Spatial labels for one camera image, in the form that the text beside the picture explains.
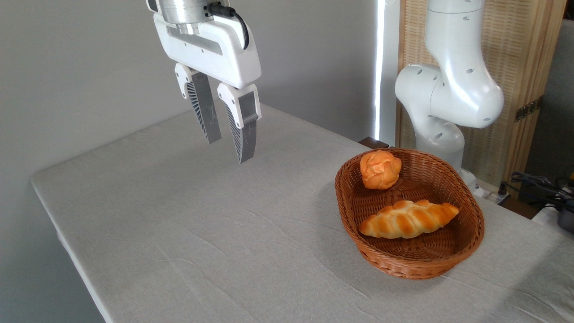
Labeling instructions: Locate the black screen hinge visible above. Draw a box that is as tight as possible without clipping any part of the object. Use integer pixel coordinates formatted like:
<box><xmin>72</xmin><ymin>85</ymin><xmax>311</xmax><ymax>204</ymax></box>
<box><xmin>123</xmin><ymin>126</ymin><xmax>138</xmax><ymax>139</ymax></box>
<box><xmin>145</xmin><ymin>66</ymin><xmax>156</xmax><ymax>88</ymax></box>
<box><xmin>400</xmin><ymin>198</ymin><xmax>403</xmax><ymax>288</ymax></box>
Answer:
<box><xmin>514</xmin><ymin>96</ymin><xmax>544</xmax><ymax>122</ymax></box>

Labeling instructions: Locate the white power strip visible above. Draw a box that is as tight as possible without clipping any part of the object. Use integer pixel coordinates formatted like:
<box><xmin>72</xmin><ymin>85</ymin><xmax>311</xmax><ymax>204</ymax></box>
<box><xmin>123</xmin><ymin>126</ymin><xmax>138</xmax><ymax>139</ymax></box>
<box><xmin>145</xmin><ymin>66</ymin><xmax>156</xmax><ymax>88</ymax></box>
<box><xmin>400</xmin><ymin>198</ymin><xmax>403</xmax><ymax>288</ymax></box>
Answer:
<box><xmin>474</xmin><ymin>182</ymin><xmax>513</xmax><ymax>206</ymax></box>

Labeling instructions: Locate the round orange bread roll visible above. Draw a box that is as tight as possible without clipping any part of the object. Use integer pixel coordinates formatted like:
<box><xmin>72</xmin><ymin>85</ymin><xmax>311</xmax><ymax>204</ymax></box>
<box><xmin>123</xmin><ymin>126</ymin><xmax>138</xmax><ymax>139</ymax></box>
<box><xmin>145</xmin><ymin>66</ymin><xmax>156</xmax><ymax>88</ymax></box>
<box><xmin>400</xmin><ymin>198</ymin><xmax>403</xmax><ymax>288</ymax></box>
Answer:
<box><xmin>360</xmin><ymin>150</ymin><xmax>402</xmax><ymax>190</ymax></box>

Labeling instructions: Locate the brown wicker basket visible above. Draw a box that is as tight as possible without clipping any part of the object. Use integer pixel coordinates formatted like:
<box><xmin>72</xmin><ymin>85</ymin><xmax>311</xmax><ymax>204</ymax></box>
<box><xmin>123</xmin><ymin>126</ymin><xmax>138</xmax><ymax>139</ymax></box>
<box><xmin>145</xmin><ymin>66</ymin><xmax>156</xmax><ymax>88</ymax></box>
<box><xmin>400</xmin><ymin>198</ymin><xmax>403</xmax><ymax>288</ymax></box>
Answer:
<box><xmin>335</xmin><ymin>148</ymin><xmax>485</xmax><ymax>280</ymax></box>

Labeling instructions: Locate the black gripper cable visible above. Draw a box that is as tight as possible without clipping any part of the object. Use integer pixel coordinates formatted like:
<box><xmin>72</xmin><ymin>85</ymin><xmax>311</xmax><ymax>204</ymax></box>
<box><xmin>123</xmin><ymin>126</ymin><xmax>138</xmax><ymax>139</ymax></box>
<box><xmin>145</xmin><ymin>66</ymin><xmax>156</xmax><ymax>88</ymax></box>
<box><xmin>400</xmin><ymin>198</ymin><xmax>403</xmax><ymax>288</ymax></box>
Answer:
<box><xmin>207</xmin><ymin>3</ymin><xmax>250</xmax><ymax>50</ymax></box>

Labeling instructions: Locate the dark wooden furniture corner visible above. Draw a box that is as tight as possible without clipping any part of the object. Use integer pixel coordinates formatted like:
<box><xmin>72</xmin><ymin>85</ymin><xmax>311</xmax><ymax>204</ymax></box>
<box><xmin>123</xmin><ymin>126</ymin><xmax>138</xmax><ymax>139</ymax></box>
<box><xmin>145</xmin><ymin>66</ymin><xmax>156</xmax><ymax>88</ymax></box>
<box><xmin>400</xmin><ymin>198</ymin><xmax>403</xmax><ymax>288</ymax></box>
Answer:
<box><xmin>358</xmin><ymin>137</ymin><xmax>390</xmax><ymax>149</ymax></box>

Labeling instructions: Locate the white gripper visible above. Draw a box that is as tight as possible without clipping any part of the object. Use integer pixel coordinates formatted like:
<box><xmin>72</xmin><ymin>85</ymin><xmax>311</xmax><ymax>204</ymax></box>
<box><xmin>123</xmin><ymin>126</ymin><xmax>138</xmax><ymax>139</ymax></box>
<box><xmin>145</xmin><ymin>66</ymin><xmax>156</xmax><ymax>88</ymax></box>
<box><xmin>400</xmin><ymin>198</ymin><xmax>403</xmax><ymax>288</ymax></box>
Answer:
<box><xmin>153</xmin><ymin>13</ymin><xmax>262</xmax><ymax>164</ymax></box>

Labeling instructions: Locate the bamboo folding screen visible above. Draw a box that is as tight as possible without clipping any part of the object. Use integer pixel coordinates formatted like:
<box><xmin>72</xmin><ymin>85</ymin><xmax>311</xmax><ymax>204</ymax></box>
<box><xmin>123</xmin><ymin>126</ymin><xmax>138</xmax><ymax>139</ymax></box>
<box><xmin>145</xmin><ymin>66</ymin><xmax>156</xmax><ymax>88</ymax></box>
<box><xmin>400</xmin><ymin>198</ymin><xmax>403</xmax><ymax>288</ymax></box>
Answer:
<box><xmin>396</xmin><ymin>0</ymin><xmax>568</xmax><ymax>187</ymax></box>

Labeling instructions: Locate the long braided bread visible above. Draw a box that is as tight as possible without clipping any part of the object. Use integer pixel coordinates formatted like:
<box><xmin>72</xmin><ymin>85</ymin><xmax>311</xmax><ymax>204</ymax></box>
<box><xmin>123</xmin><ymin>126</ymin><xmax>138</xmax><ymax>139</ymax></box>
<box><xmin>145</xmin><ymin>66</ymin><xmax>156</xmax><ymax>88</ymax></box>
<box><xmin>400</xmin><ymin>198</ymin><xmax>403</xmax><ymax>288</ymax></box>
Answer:
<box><xmin>358</xmin><ymin>200</ymin><xmax>460</xmax><ymax>239</ymax></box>

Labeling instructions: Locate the light grey tablecloth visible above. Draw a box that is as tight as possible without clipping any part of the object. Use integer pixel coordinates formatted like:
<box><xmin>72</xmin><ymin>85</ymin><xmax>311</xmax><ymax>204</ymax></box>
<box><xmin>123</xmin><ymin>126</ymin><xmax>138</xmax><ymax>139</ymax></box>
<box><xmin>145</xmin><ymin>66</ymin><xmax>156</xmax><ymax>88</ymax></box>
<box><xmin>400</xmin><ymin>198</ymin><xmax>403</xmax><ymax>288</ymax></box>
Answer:
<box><xmin>30</xmin><ymin>94</ymin><xmax>574</xmax><ymax>323</ymax></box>

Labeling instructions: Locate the black cable bundle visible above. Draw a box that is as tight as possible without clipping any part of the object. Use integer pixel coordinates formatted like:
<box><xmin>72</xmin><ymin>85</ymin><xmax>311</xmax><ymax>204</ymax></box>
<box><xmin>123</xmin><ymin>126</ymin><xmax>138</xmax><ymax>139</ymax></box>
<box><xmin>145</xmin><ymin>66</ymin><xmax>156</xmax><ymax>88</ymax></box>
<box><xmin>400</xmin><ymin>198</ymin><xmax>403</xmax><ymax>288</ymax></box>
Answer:
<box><xmin>509</xmin><ymin>171</ymin><xmax>574</xmax><ymax>211</ymax></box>

